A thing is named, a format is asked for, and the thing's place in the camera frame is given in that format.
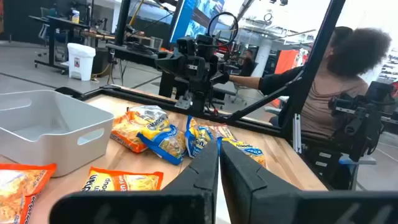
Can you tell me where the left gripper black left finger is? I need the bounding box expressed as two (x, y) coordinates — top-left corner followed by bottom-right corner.
(49, 141), (219, 224)

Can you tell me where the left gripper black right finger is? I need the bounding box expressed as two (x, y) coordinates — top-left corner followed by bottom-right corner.
(220, 141), (398, 224)

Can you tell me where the blue ramen noodle pack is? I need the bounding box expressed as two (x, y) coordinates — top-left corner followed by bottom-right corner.
(216, 136), (267, 168)
(184, 114), (216, 159)
(127, 105), (188, 166)

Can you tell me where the orange chicken ramen pack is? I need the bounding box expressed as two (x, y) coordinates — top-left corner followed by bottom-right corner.
(210, 123), (239, 141)
(81, 166), (165, 192)
(0, 163), (58, 224)
(110, 109), (153, 154)

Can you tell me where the blue-screen monitor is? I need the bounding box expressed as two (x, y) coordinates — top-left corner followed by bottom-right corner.
(169, 0), (225, 44)

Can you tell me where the low black table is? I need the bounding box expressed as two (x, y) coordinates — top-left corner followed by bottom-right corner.
(105, 42), (169, 68)

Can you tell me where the tall black pole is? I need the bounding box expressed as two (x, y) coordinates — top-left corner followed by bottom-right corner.
(113, 0), (132, 47)

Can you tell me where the orange panel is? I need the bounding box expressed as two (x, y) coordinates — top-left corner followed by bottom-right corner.
(274, 49), (300, 75)

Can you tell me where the white trash bin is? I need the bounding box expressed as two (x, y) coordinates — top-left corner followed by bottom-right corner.
(67, 42), (96, 82)

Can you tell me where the person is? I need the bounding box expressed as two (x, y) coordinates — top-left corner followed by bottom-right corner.
(229, 26), (393, 139)

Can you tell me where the black desk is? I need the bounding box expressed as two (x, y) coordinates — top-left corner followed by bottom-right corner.
(29, 14), (94, 75)

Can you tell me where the white plastic bin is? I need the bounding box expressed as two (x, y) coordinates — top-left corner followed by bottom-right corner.
(0, 89), (115, 178)

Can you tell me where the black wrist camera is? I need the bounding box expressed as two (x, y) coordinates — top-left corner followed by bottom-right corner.
(176, 36), (197, 57)

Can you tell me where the silver mounting bracket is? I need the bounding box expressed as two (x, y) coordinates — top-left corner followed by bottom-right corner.
(174, 93), (192, 110)

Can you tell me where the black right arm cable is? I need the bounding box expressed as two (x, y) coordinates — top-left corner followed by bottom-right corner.
(206, 11), (239, 47)

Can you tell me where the black aluminium rig frame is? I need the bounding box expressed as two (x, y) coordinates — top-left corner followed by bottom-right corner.
(55, 0), (346, 156)

